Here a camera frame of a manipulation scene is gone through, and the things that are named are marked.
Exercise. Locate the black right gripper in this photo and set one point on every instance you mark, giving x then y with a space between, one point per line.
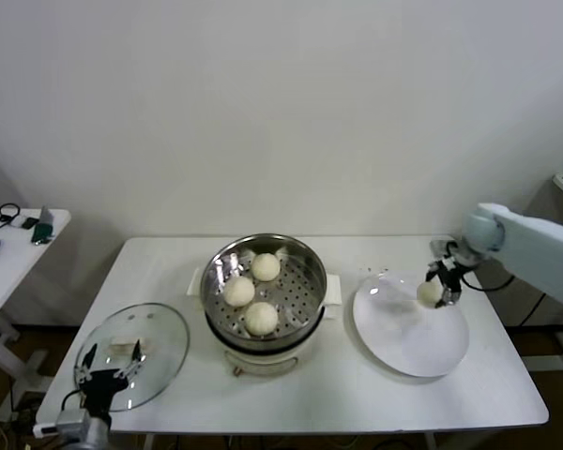
450 276

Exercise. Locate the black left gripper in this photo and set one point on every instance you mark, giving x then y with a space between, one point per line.
102 386

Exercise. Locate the white steamed baozi bun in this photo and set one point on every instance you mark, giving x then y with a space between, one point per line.
426 293
261 319
265 267
239 291

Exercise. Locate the glass pot lid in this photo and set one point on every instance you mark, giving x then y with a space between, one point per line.
159 328

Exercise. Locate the stainless steel steamer basket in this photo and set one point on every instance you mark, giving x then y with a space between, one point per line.
300 281

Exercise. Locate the white round plate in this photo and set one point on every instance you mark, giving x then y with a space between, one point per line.
394 337

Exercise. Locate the white table leg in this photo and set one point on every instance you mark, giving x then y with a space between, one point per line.
430 443
150 443

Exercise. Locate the white side table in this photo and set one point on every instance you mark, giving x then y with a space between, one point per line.
9 281

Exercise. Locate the green grey flat tool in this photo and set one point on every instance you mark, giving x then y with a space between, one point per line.
43 232

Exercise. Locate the white electric cooking pot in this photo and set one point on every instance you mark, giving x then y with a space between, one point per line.
263 368

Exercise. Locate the small black device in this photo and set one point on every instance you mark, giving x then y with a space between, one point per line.
29 222

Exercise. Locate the small white device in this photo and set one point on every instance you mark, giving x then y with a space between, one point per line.
18 221

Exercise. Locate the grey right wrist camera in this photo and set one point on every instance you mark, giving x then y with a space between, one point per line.
441 247

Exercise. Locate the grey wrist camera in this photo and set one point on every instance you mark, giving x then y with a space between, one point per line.
441 247
70 419

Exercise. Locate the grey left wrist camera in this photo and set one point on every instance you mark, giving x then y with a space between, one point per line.
70 419

